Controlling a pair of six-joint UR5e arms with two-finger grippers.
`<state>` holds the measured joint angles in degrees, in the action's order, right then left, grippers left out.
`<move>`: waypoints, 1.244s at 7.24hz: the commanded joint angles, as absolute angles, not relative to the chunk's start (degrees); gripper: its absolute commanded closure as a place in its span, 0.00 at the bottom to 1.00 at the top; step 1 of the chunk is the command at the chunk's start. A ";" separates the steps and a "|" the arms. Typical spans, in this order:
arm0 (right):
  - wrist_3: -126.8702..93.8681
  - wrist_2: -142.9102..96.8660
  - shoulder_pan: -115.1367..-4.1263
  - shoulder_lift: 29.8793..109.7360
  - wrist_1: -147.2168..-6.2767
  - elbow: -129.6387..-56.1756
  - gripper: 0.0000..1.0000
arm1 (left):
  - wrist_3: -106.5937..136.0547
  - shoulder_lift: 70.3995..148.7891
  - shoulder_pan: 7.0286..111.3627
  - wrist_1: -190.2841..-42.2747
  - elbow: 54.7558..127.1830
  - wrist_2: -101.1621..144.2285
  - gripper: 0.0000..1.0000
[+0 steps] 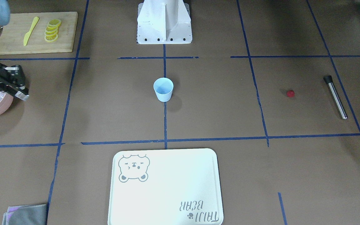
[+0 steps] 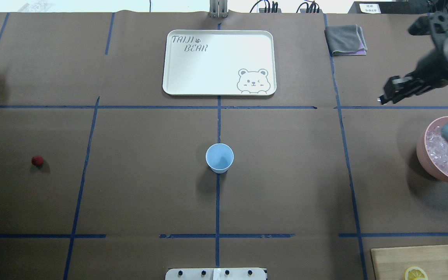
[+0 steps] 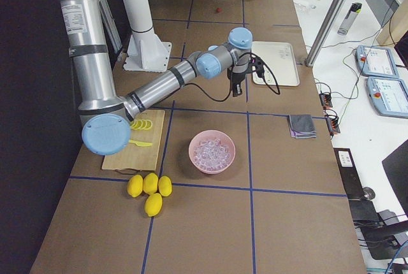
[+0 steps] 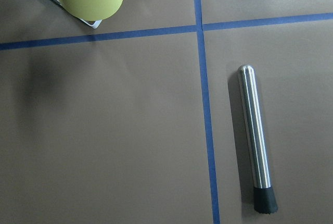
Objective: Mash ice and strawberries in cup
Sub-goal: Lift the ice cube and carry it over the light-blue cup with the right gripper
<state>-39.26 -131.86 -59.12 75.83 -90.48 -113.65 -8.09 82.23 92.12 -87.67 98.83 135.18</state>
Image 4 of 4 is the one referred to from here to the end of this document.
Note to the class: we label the steel muddler black tip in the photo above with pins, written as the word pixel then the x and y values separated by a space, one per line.
pixel 263 193

